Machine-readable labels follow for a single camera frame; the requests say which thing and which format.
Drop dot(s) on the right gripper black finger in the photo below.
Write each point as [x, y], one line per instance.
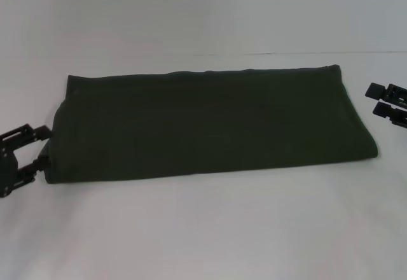
[391, 112]
[384, 91]

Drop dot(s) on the dark green FREE t-shirt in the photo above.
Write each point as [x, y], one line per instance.
[203, 124]

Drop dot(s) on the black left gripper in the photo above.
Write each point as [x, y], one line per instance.
[8, 168]

